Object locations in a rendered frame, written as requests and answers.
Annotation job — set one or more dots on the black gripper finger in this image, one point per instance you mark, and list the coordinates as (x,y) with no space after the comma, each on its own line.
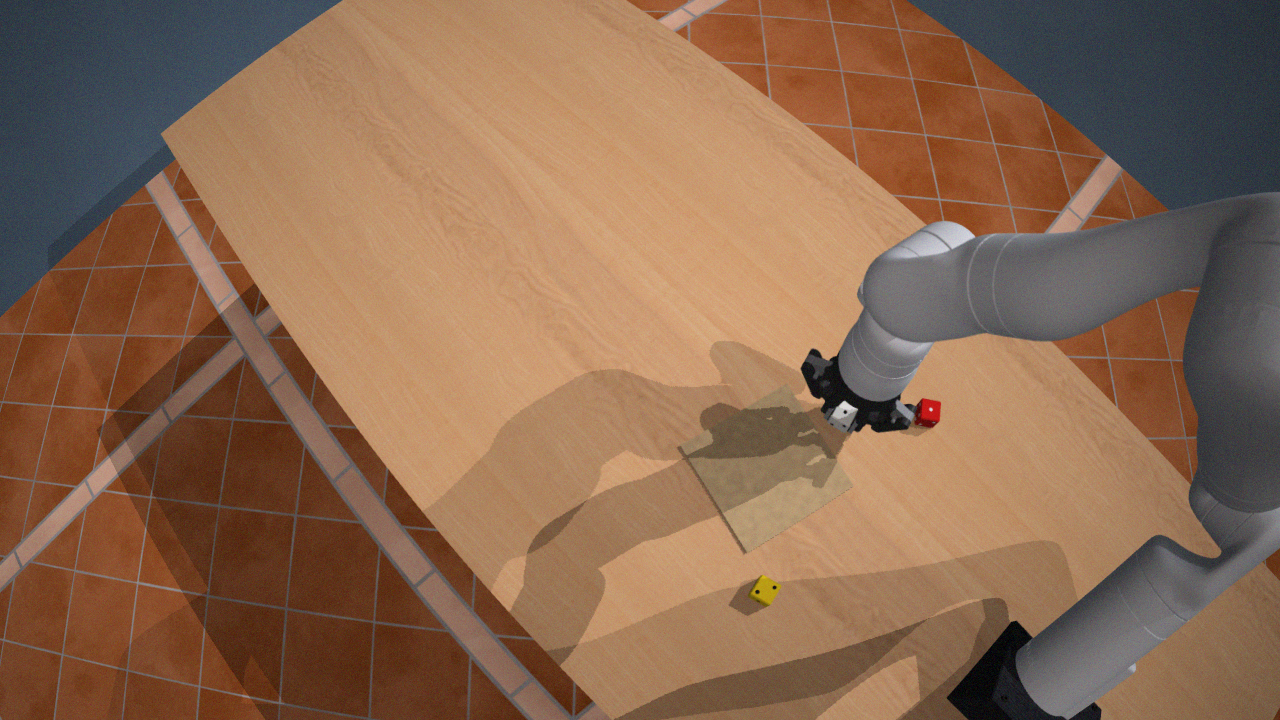
(814,366)
(899,419)

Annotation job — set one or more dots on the red die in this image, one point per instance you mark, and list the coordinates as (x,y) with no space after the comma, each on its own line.
(928,413)

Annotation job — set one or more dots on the yellow die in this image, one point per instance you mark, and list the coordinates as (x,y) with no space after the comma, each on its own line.
(764,591)

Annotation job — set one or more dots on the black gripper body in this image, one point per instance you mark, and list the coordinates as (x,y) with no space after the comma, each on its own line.
(850,397)

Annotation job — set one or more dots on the tan square mat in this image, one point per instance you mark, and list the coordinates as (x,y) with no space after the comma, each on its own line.
(766,467)

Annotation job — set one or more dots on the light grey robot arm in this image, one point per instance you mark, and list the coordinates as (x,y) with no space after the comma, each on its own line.
(1055,286)

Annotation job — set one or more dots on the white die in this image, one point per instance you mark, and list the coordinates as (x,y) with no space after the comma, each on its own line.
(842,417)

